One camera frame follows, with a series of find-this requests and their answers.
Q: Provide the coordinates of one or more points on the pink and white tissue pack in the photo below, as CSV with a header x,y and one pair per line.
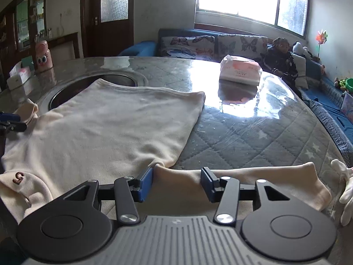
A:
x,y
240,70

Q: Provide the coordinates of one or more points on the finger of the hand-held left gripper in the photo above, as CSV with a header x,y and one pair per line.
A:
x,y
13,127

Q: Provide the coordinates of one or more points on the grey knitted sofa throw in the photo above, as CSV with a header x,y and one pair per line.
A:
x,y
328,121

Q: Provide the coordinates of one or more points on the white small garment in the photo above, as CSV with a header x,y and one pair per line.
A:
x,y
346,190

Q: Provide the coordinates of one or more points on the green toy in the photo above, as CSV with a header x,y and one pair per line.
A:
x,y
340,84

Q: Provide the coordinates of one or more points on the blue corner sofa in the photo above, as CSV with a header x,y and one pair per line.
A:
x,y
140,48

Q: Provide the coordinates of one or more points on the clear plastic storage box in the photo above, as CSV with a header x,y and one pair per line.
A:
x,y
348,105

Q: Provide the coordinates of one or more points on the pink cartoon bottle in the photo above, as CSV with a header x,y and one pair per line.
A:
x,y
44,58

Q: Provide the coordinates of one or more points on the dark wooden door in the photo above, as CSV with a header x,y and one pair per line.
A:
x,y
115,36

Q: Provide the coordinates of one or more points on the green plastic basin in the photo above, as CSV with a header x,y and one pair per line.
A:
x,y
349,84

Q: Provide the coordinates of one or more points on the white sofa cushion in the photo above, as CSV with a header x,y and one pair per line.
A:
x,y
300,69

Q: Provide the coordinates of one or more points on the white tissue box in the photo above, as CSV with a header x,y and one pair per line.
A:
x,y
19,77

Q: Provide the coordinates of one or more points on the built-in round hotpot cooker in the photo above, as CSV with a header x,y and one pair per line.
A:
x,y
63,93

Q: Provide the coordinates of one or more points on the dark wooden glass cabinet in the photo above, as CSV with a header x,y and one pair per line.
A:
x,y
24,16

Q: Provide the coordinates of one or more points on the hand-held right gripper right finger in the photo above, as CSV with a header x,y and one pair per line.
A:
x,y
208,185

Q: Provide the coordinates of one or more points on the cream long-sleeve top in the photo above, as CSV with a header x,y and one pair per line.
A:
x,y
110,121

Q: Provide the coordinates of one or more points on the butterfly print sofa cushion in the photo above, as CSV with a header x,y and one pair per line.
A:
x,y
242,45
187,47

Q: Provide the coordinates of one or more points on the white plush toy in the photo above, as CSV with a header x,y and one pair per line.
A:
x,y
300,49

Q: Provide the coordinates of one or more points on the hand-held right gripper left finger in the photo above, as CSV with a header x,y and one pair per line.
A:
x,y
144,185

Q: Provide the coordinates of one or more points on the colourful pinwheel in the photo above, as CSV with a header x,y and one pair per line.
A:
x,y
321,38

